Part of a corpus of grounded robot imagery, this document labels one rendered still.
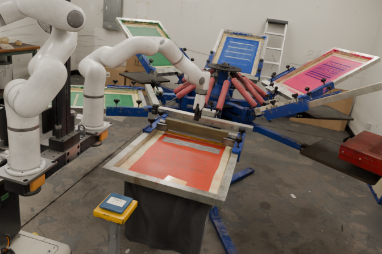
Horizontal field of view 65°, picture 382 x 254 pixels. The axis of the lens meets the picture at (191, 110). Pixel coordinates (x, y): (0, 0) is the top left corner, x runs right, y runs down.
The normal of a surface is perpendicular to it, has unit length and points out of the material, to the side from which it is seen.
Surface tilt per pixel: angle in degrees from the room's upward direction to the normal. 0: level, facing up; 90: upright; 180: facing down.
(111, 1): 90
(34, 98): 87
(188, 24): 90
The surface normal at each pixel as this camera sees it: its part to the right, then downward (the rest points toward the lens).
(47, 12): 0.62, 0.39
